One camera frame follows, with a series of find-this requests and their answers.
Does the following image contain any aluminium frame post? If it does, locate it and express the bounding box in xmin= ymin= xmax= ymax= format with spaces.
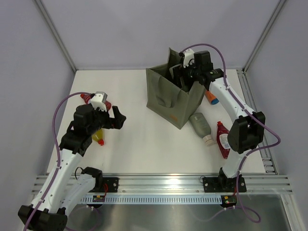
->
xmin=33 ymin=0 xmax=77 ymax=74
xmin=242 ymin=0 xmax=288 ymax=74

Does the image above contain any purple cable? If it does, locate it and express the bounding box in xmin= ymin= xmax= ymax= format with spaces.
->
xmin=180 ymin=43 xmax=282 ymax=223
xmin=23 ymin=91 xmax=106 ymax=231

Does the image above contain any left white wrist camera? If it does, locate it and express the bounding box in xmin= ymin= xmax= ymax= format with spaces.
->
xmin=88 ymin=91 xmax=108 ymax=112

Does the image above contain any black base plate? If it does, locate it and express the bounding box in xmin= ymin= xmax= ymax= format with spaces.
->
xmin=90 ymin=177 xmax=119 ymax=193
xmin=202 ymin=176 xmax=247 ymax=193

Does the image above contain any orange bottle blue base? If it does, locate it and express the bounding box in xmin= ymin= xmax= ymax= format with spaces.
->
xmin=205 ymin=90 xmax=219 ymax=105

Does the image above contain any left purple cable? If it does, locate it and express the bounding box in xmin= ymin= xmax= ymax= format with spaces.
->
xmin=23 ymin=91 xmax=106 ymax=231

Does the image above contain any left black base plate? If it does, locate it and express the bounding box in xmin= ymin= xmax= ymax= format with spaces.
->
xmin=90 ymin=177 xmax=119 ymax=193

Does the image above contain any yellow bottle red cap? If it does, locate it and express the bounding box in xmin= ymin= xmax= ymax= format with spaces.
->
xmin=92 ymin=129 xmax=104 ymax=146

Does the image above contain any red bottle on left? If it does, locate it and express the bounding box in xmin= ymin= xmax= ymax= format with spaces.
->
xmin=80 ymin=93 xmax=112 ymax=111

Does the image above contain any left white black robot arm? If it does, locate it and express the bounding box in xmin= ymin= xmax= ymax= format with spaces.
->
xmin=18 ymin=104 xmax=126 ymax=231

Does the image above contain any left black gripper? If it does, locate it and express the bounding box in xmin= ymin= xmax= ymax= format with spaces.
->
xmin=87 ymin=104 xmax=126 ymax=135

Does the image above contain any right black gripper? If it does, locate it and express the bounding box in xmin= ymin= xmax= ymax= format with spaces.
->
xmin=172 ymin=59 xmax=201 ymax=89

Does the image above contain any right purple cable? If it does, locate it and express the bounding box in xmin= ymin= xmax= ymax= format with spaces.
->
xmin=180 ymin=43 xmax=282 ymax=223

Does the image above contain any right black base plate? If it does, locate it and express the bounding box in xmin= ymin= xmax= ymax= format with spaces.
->
xmin=202 ymin=176 xmax=247 ymax=193

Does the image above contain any green canvas bag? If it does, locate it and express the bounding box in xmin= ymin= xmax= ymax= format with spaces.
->
xmin=146 ymin=49 xmax=205 ymax=129

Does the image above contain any white slotted cable duct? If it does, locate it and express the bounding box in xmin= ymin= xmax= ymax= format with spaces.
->
xmin=79 ymin=195 xmax=222 ymax=205

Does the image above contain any green bottle beige cap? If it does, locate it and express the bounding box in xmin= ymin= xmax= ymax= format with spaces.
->
xmin=189 ymin=113 xmax=215 ymax=146

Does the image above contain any right aluminium frame post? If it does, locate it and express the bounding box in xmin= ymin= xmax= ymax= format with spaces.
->
xmin=242 ymin=0 xmax=288 ymax=74

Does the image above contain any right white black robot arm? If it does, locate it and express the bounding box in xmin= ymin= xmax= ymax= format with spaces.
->
xmin=170 ymin=48 xmax=265 ymax=193

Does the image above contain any aluminium mounting rail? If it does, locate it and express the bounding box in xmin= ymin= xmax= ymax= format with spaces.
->
xmin=31 ymin=173 xmax=294 ymax=195

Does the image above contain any left aluminium frame post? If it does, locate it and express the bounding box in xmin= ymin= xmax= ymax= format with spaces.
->
xmin=33 ymin=0 xmax=77 ymax=74

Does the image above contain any red bottle on right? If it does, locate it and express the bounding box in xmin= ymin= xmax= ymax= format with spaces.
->
xmin=217 ymin=121 xmax=231 ymax=159

